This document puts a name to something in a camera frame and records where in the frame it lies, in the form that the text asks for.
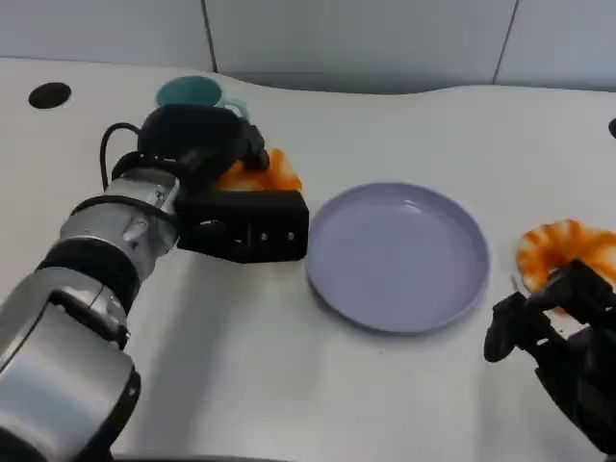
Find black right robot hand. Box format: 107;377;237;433
483;259;616;456

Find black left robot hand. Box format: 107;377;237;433
137;106;273;193

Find orange and white bread roll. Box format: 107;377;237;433
515;218;616;295
214;146;304;193

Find pale green mug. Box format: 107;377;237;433
154;75;251;122

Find lilac plate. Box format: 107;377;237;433
305;181;491;336

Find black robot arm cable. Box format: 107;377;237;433
71;122;180;225

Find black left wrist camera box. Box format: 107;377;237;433
173;189;310;265

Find black table cable hole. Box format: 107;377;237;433
27;82;72;110

